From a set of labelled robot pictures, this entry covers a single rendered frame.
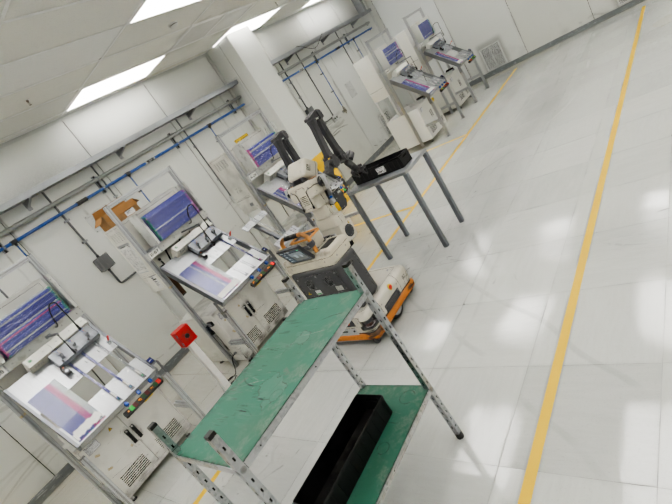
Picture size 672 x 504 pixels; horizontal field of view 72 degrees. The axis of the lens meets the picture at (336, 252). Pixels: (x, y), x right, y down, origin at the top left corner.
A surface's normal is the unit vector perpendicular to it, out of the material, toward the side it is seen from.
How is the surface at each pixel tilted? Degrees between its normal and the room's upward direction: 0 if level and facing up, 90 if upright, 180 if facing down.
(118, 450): 90
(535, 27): 90
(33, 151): 90
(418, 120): 90
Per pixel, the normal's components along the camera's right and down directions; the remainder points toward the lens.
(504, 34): -0.49, 0.58
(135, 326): 0.69, -0.19
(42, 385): 0.14, -0.68
